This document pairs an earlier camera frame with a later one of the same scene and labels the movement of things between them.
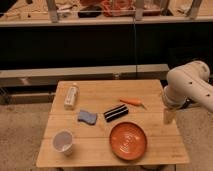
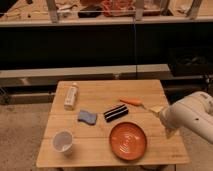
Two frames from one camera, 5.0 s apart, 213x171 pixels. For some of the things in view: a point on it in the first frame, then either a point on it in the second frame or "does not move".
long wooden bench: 51,77 does not move
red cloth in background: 118,8 does not move
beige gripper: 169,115 -> 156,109
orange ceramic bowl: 128,141 does not move
